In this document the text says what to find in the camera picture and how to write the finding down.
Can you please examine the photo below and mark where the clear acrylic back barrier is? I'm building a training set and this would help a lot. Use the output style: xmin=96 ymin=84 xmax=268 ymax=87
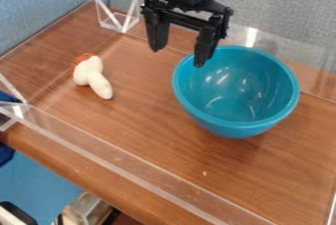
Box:
xmin=129 ymin=6 xmax=336 ymax=102

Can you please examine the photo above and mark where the metal table leg frame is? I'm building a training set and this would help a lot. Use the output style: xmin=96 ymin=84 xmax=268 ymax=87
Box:
xmin=51 ymin=193 xmax=113 ymax=225

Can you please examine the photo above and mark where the white toy mushroom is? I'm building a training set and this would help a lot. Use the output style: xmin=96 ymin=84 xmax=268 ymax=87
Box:
xmin=71 ymin=53 xmax=113 ymax=99

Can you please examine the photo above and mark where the blue object at left edge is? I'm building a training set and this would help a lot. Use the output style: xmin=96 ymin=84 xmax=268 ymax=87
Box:
xmin=0 ymin=89 xmax=21 ymax=167

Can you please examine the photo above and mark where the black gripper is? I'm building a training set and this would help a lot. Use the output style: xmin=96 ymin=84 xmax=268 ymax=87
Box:
xmin=141 ymin=0 xmax=233 ymax=68

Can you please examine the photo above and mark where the clear acrylic barrier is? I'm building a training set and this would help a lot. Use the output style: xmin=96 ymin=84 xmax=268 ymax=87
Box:
xmin=0 ymin=74 xmax=275 ymax=225
xmin=129 ymin=6 xmax=336 ymax=102

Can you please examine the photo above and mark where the blue plastic bowl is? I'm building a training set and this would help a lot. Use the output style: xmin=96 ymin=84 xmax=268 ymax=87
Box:
xmin=172 ymin=45 xmax=300 ymax=139

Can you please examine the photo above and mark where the clear acrylic front barrier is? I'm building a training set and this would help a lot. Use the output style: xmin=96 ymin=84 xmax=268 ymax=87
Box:
xmin=0 ymin=74 xmax=275 ymax=225

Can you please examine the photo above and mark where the clear acrylic corner bracket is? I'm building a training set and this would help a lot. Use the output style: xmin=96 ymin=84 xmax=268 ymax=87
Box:
xmin=95 ymin=0 xmax=139 ymax=33

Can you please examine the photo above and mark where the black white object bottom left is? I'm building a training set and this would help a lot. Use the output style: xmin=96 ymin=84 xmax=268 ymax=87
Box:
xmin=0 ymin=201 xmax=39 ymax=225

